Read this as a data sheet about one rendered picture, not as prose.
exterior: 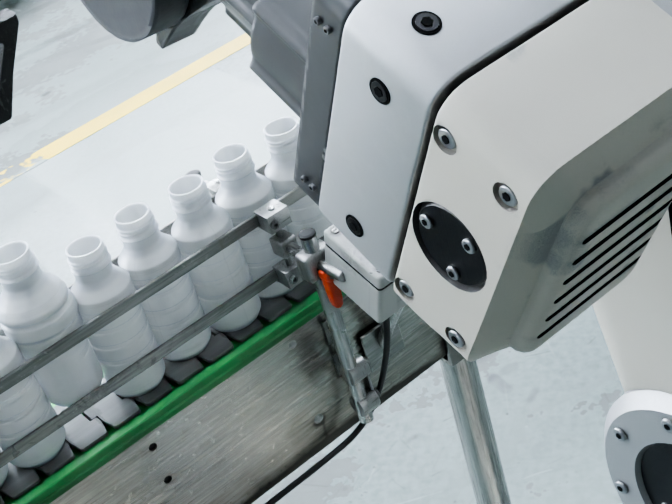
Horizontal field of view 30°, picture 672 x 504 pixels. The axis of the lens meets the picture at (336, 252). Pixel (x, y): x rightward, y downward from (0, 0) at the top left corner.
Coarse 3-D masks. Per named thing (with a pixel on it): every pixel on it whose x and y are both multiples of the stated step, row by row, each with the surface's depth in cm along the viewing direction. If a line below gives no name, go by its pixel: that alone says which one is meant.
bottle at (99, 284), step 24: (96, 240) 117; (72, 264) 115; (96, 264) 115; (72, 288) 118; (96, 288) 116; (120, 288) 117; (96, 312) 117; (144, 312) 121; (96, 336) 118; (120, 336) 118; (144, 336) 120; (120, 360) 120; (144, 384) 122
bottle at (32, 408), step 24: (0, 336) 114; (0, 360) 111; (24, 360) 114; (24, 384) 114; (0, 408) 113; (24, 408) 114; (48, 408) 117; (0, 432) 115; (24, 432) 115; (24, 456) 116; (48, 456) 117
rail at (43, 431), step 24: (264, 168) 131; (216, 240) 121; (192, 264) 120; (144, 288) 117; (264, 288) 127; (120, 312) 117; (216, 312) 124; (72, 336) 114; (192, 336) 123; (48, 360) 113; (144, 360) 120; (0, 384) 111; (120, 384) 119; (72, 408) 117; (48, 432) 116; (0, 456) 114
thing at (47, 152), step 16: (224, 48) 433; (240, 48) 430; (192, 64) 429; (208, 64) 426; (176, 80) 422; (144, 96) 418; (112, 112) 414; (128, 112) 411; (80, 128) 410; (96, 128) 407; (64, 144) 404; (32, 160) 400; (0, 176) 397; (16, 176) 394
